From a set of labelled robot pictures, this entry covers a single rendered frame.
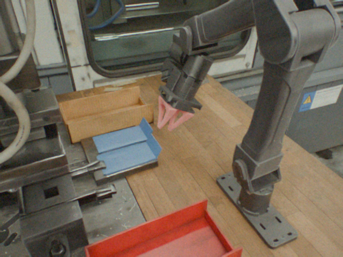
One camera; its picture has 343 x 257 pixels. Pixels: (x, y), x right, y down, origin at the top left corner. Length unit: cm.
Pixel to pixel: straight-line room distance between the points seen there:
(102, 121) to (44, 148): 38
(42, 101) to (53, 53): 65
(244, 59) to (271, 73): 92
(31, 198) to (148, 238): 24
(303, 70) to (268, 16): 10
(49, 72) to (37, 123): 66
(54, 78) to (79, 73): 9
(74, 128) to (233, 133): 45
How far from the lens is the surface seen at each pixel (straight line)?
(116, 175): 74
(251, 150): 59
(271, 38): 47
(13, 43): 47
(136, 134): 84
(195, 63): 69
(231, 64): 139
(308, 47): 48
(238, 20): 56
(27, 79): 47
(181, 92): 70
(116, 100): 98
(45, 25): 114
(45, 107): 51
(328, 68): 185
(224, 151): 84
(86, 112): 97
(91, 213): 70
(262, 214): 70
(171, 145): 84
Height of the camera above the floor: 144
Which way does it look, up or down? 38 degrees down
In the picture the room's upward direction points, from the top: straight up
